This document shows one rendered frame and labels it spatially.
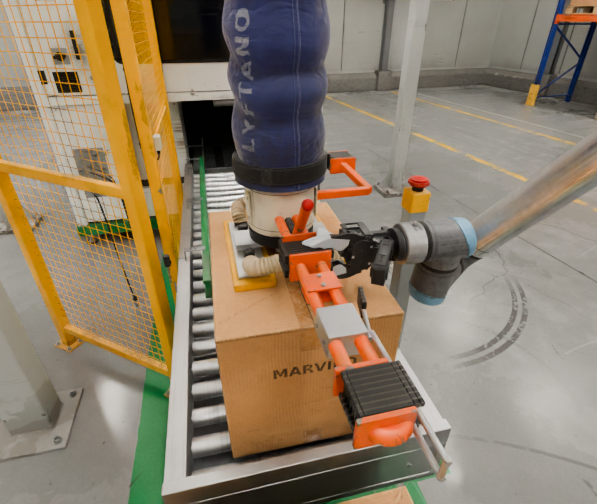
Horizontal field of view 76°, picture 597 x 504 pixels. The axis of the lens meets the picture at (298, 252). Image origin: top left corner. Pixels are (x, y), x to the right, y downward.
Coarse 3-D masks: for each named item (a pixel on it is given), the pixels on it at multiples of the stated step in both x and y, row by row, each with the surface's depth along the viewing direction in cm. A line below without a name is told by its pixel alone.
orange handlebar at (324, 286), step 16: (352, 176) 114; (320, 192) 102; (336, 192) 103; (352, 192) 104; (368, 192) 105; (304, 272) 69; (320, 272) 70; (304, 288) 66; (320, 288) 64; (336, 288) 65; (320, 304) 62; (336, 304) 63; (336, 352) 53; (368, 352) 53; (384, 432) 42; (400, 432) 42
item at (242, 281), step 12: (228, 228) 110; (240, 228) 104; (228, 240) 104; (228, 252) 99; (240, 252) 97; (252, 252) 93; (264, 252) 98; (240, 264) 93; (240, 276) 88; (252, 276) 89; (264, 276) 89; (240, 288) 86; (252, 288) 87
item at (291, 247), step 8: (312, 232) 78; (280, 240) 76; (288, 240) 78; (296, 240) 78; (304, 240) 78; (280, 248) 75; (288, 248) 75; (296, 248) 75; (304, 248) 75; (320, 248) 75; (328, 248) 74; (280, 256) 77; (288, 256) 71; (296, 256) 71; (304, 256) 71; (312, 256) 72; (320, 256) 72; (328, 256) 73; (280, 264) 77; (288, 264) 73; (296, 264) 72; (312, 264) 73; (328, 264) 74; (288, 272) 73; (312, 272) 74; (296, 280) 74
